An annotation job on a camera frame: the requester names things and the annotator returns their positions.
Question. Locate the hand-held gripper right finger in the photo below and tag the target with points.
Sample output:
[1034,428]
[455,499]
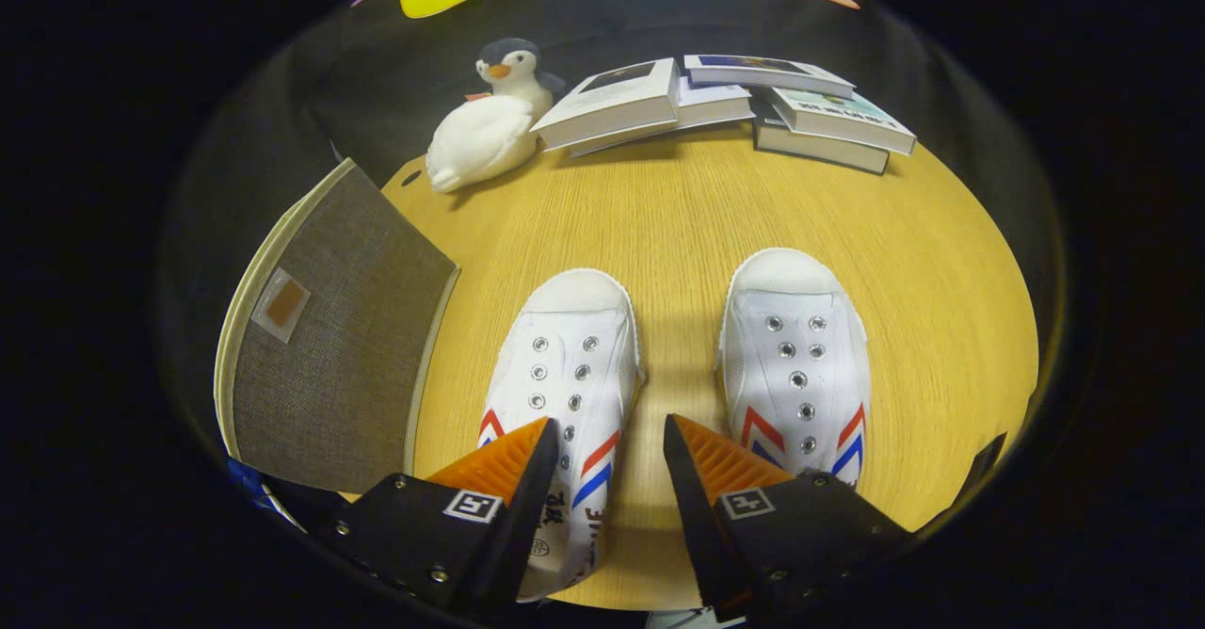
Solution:
[692,516]

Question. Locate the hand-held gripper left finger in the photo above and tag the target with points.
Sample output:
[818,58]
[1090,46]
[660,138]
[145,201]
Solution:
[527,516]

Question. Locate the white canvas shoe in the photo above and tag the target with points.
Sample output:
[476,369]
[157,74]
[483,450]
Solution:
[795,346]
[565,365]

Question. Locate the grey fabric storage box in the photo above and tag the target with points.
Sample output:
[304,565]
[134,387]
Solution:
[348,365]

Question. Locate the blue and white device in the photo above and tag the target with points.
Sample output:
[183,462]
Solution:
[247,478]

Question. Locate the round white plush toy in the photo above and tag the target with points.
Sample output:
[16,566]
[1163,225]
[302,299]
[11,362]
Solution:
[480,139]

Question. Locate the dark grey book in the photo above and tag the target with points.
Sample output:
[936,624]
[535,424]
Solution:
[819,149]

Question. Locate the thin white book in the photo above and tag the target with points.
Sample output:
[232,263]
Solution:
[711,102]

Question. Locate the teal cover book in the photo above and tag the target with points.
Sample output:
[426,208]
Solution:
[838,116]

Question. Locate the blue cover book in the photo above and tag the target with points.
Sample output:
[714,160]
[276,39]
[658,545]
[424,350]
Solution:
[753,73]

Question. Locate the penguin plush toy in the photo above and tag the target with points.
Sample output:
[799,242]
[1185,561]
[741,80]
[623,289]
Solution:
[508,59]

